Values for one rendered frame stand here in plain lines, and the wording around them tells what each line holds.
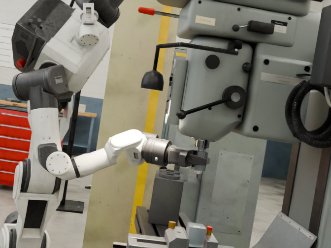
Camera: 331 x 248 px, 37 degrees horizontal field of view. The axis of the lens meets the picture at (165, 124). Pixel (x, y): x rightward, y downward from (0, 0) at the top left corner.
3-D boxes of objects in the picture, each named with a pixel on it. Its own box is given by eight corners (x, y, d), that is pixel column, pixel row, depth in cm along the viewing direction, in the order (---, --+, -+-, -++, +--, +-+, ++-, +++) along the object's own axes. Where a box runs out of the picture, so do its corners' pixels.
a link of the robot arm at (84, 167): (111, 166, 159) (53, 187, 155) (108, 168, 169) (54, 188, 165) (100, 136, 160) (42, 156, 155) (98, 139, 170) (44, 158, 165)
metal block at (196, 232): (186, 246, 147) (189, 227, 147) (183, 240, 153) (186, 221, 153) (203, 248, 148) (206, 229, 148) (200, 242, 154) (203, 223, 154)
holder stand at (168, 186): (147, 223, 198) (154, 174, 196) (149, 210, 219) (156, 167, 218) (177, 227, 197) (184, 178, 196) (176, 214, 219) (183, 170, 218)
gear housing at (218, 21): (187, 29, 144) (192, -5, 143) (175, 38, 168) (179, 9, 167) (294, 47, 148) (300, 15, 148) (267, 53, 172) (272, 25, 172)
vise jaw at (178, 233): (167, 249, 144) (170, 236, 143) (164, 236, 156) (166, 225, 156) (187, 252, 144) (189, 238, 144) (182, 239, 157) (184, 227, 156)
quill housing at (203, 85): (181, 137, 148) (197, 32, 146) (171, 131, 168) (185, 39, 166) (241, 145, 150) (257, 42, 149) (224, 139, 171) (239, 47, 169)
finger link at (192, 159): (206, 167, 157) (187, 163, 158) (207, 157, 156) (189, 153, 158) (204, 167, 155) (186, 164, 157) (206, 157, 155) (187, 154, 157)
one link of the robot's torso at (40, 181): (14, 189, 209) (27, 81, 210) (55, 192, 216) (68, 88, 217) (19, 195, 195) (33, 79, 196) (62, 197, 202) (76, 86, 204)
